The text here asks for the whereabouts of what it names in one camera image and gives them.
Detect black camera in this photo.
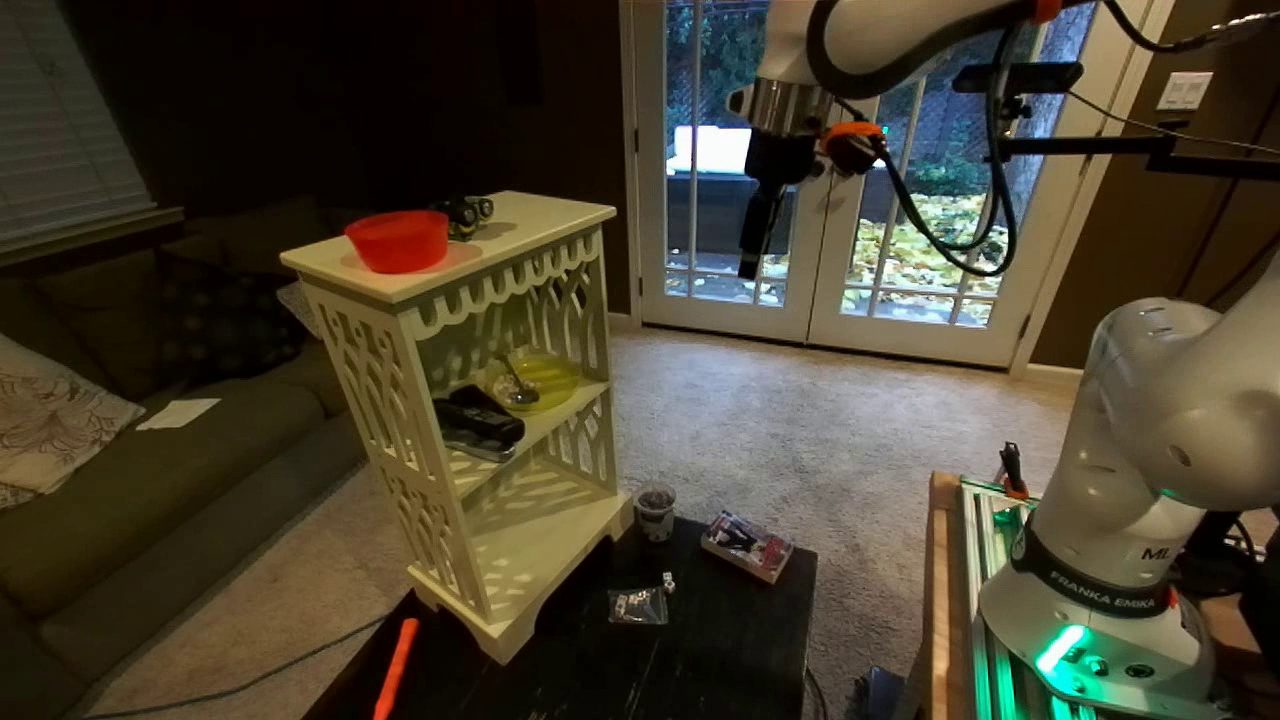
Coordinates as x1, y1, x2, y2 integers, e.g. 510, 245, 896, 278
948, 56, 1089, 98

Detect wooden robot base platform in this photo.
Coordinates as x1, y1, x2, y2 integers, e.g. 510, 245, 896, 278
914, 468, 1280, 720

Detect red marker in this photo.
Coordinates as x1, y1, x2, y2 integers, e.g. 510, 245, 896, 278
367, 611, 422, 720

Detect metal spoon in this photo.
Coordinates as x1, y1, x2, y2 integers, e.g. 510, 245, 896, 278
497, 351, 544, 406

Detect small blue object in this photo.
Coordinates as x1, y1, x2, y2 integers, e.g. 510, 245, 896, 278
853, 663, 911, 720

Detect white lattice shelf unit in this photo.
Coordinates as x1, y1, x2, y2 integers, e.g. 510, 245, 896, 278
275, 186, 637, 669

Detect yellow-green plate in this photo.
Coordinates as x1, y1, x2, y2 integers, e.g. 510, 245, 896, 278
510, 348, 592, 412

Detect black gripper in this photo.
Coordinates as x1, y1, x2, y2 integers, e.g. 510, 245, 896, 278
736, 120, 827, 283

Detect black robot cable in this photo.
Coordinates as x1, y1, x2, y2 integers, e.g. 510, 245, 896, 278
803, 0, 1037, 278

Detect patterned light cushion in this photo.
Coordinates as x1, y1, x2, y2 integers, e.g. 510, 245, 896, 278
0, 330, 149, 511

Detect dark green couch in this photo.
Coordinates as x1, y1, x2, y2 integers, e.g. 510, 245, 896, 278
0, 194, 373, 720

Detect clear plastic bag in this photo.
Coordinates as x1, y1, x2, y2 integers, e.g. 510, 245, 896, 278
605, 582, 670, 633

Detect red plastic bowl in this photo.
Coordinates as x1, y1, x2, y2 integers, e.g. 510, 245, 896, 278
343, 202, 455, 276

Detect dark dotted pillow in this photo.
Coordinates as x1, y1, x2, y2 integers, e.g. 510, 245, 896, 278
136, 252, 314, 394

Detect printed card package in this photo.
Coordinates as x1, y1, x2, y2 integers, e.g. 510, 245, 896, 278
701, 517, 794, 589

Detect white paper sheet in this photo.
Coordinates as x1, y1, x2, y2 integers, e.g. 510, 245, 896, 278
131, 393, 225, 437

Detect small paper cup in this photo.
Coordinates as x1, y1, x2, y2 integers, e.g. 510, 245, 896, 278
630, 488, 679, 549

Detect black table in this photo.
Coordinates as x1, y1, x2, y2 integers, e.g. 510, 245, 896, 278
299, 511, 821, 720

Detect black camera boom stand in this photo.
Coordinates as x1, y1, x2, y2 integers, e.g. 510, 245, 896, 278
982, 92, 1280, 185

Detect black red clamp tool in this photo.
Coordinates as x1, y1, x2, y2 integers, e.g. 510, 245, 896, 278
994, 437, 1033, 500

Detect black mug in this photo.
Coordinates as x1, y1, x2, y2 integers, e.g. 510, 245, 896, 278
442, 190, 501, 245

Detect white outdoor box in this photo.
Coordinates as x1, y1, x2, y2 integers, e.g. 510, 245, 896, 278
665, 120, 764, 178

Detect window blinds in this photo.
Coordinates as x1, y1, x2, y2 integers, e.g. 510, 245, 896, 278
0, 0, 159, 252

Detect white French doors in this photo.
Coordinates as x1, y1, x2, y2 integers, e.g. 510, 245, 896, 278
615, 0, 1174, 377

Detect white light switch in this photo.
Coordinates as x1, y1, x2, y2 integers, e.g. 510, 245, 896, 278
1150, 67, 1219, 115

